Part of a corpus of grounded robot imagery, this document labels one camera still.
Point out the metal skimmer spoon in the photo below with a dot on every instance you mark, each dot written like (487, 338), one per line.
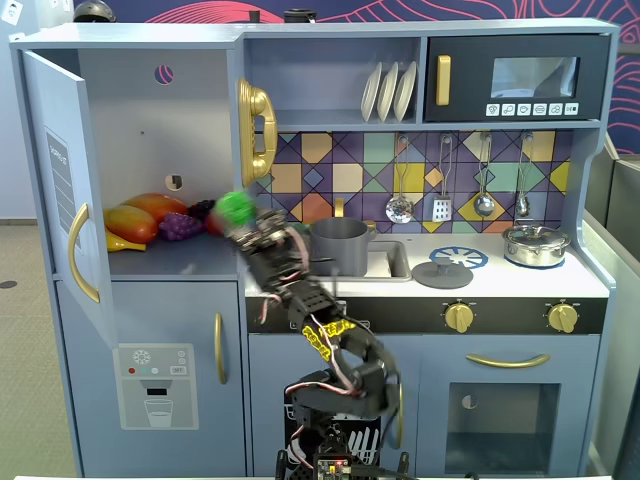
(400, 210)

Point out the gray plastic pot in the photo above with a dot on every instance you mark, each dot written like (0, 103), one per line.
(345, 250)

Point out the gold toy faucet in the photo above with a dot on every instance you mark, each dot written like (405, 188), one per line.
(339, 207)

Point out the yellow red mango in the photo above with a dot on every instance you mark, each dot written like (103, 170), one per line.
(130, 222)

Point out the gray pot lid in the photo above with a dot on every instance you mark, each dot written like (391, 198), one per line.
(442, 277)

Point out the blue door with ice dispenser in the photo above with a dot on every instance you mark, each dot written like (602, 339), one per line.
(165, 315)

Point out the blue dishwasher door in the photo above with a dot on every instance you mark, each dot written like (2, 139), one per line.
(265, 365)

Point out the small metal spoon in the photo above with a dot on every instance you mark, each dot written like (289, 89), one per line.
(522, 205)

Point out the blue oven door with window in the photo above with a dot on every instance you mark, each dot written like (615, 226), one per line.
(435, 360)

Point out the red toy apple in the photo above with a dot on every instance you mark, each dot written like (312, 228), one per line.
(214, 226)

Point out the gold stove knob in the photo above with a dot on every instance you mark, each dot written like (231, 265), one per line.
(563, 317)
(459, 316)

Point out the gold toy telephone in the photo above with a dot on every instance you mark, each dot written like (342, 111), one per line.
(257, 125)

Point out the black microwave door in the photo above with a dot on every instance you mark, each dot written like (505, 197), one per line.
(470, 80)

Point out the black helmet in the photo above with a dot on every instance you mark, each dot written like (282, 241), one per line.
(95, 11)

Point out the shiny steel pot lid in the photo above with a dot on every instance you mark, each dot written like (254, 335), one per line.
(535, 234)

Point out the black toy grapes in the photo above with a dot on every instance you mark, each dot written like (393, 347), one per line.
(201, 207)

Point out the gray toy sink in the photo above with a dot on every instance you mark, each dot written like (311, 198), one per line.
(400, 265)

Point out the purple toy grapes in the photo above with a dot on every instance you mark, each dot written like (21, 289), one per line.
(182, 226)

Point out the robot controller circuit board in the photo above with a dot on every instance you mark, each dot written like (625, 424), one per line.
(332, 467)

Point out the metal ladle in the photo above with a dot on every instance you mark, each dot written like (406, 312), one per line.
(484, 205)

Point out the black table clamp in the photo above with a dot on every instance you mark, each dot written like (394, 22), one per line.
(402, 462)
(286, 462)

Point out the yellow toy banana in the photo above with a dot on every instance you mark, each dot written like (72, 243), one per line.
(125, 245)

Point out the large red orange mango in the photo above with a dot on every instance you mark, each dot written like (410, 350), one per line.
(160, 205)

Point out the metal slotted spatula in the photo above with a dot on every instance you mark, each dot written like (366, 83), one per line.
(441, 210)

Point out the gray side cabinet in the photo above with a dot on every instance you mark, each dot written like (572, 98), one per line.
(615, 250)

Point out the black round object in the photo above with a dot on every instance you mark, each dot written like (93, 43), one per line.
(299, 16)

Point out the blue toy kitchen unit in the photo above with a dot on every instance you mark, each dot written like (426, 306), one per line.
(525, 287)

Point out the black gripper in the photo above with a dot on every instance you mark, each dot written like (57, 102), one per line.
(248, 232)

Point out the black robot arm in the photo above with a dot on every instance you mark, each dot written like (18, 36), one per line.
(365, 375)

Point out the blue fridge door with list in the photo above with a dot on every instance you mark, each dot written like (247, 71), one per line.
(55, 150)

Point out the white toy plate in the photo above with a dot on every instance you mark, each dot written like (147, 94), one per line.
(370, 95)
(405, 92)
(387, 92)

